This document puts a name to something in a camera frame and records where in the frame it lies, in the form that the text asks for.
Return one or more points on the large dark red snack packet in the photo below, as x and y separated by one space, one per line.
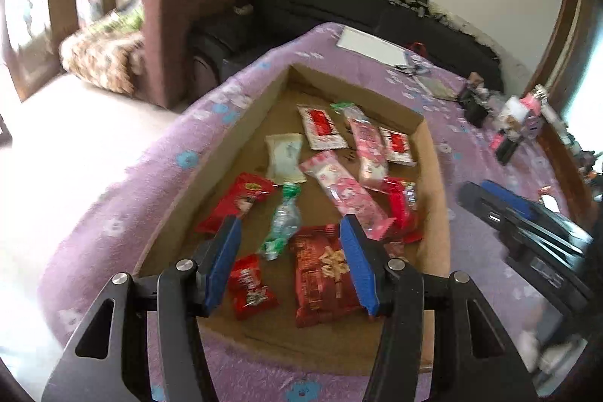
320 279

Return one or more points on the black sofa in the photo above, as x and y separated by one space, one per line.
329 6

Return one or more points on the clear packet with green top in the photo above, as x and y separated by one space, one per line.
344 106

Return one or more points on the grey green notebook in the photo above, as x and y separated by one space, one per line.
438 89

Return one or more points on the red and black small item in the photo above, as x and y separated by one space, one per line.
504 147

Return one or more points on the small white red snack packet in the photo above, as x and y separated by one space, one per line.
398 145

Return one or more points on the red bag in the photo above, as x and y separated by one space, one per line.
417 48

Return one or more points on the brown patterned throw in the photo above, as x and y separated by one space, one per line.
103 58

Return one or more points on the bright red snack packet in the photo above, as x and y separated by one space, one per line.
400 209

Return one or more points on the red cartoon snack packet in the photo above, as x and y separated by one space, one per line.
235 202

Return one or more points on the large white red snack packet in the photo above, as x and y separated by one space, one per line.
320 126

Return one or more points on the maroon armchair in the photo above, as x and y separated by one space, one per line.
169 30

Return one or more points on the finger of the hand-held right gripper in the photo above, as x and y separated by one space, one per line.
478 204
506 197

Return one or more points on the wooden framed glass door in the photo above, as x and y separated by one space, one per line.
28 6

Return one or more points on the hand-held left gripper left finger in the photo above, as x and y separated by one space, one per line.
221 265

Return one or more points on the bunch of keys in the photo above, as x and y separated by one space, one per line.
412 70

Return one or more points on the long pink cartoon snack packet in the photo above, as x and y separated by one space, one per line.
344 187

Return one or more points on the black device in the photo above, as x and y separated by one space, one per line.
473 103

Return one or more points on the green patterned cloth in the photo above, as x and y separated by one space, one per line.
117 21

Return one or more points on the pink and white bottle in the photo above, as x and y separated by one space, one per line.
518 112

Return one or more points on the wooden side table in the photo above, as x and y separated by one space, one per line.
560 157

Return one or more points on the cardboard box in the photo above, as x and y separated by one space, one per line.
325 341

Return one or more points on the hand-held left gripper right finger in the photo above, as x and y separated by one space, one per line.
360 265

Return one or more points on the purple floral blanket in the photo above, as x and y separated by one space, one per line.
165 176

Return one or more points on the green clear candy packet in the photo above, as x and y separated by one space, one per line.
282 223

